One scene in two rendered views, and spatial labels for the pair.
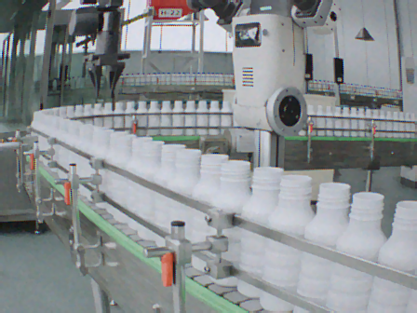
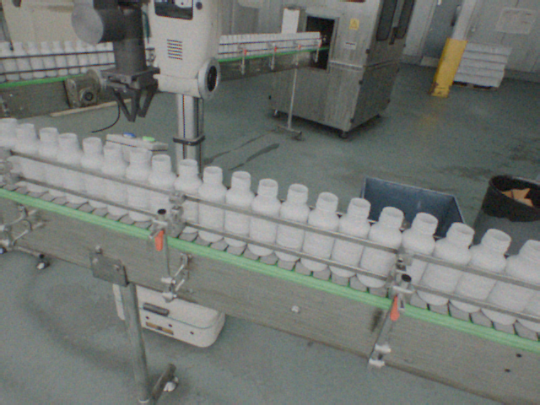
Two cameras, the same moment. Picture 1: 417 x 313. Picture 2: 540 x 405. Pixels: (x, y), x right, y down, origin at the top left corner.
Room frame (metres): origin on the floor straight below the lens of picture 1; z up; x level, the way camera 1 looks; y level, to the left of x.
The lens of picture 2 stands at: (0.44, 0.50, 1.48)
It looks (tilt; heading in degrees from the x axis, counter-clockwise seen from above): 30 degrees down; 315
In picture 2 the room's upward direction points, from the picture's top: 7 degrees clockwise
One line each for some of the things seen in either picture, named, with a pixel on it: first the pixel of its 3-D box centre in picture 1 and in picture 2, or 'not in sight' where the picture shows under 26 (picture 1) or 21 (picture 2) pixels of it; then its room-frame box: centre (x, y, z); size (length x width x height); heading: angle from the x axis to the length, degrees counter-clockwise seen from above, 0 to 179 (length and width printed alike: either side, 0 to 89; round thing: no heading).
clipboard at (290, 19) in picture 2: not in sight; (289, 23); (3.69, -2.75, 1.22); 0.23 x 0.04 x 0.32; 13
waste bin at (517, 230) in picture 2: not in sight; (508, 235); (0.64, -1.87, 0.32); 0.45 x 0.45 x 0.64
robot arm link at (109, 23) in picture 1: (106, 22); (124, 23); (1.11, 0.24, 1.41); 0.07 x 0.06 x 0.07; 122
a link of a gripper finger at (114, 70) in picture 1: (106, 76); (135, 96); (1.12, 0.23, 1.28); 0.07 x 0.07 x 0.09; 31
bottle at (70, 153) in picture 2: (77, 155); (74, 169); (1.26, 0.34, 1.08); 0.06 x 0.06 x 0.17
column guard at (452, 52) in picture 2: not in sight; (447, 67); (3.44, -7.24, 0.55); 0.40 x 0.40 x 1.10; 31
